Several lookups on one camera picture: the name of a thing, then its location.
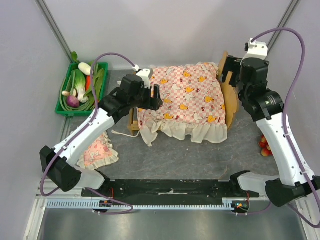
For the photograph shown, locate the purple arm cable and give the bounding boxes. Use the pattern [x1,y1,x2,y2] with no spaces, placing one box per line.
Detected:
[233,27,320,229]
[39,52,141,215]

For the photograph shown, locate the grey slotted cable duct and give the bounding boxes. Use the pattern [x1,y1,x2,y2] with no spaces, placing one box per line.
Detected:
[46,199,244,211]

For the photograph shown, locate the green toy long beans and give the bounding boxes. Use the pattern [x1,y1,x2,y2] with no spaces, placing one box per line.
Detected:
[58,69,95,112]

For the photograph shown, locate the green plastic crate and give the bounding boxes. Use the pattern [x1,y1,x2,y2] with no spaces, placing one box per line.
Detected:
[55,62,109,117]

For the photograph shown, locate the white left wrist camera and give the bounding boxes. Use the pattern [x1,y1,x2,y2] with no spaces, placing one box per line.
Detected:
[132,64,154,89]

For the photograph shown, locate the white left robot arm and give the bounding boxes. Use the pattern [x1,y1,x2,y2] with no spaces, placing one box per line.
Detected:
[40,68,163,197]

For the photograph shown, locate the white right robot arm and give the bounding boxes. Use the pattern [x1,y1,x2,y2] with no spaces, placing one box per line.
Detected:
[221,55,320,207]

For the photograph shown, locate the green toy bok choy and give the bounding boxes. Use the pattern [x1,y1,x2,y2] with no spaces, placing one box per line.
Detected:
[71,69,89,104]

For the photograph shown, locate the orange toy carrot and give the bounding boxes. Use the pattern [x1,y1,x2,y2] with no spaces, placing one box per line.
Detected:
[85,75,91,92]

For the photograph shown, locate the red toy cherry bunch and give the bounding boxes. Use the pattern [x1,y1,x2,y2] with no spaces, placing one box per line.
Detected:
[258,135,273,157]

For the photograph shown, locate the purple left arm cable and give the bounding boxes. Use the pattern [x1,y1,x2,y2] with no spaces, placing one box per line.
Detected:
[39,52,141,215]

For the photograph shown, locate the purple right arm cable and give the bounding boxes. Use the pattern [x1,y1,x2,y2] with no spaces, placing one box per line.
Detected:
[233,27,320,229]

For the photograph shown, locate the white toy radish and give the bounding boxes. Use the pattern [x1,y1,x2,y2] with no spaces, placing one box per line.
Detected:
[78,62,93,76]

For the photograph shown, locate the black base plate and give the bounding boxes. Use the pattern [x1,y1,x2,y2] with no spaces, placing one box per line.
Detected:
[97,179,260,206]

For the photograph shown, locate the purple toy onion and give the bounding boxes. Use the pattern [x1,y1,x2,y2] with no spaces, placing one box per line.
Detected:
[66,95,80,108]

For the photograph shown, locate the toy mushroom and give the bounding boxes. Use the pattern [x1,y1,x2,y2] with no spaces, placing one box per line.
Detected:
[61,90,70,97]

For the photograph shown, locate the wooden pet bed frame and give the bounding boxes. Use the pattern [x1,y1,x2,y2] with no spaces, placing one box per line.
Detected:
[126,51,240,137]

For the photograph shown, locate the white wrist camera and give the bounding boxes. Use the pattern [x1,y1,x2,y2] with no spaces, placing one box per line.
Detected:
[132,64,154,89]
[243,38,268,60]

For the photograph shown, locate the green toy leafy vegetable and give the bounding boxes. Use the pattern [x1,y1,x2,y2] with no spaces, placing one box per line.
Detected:
[85,62,108,100]

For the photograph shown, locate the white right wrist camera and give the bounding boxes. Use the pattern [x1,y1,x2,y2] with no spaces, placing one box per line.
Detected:
[243,38,268,60]

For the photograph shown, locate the pink checkered duck mattress cover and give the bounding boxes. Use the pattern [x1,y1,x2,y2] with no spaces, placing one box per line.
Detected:
[137,62,228,147]

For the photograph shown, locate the pink frilled pillow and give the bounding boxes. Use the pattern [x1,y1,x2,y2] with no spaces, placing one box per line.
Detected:
[76,132,119,171]

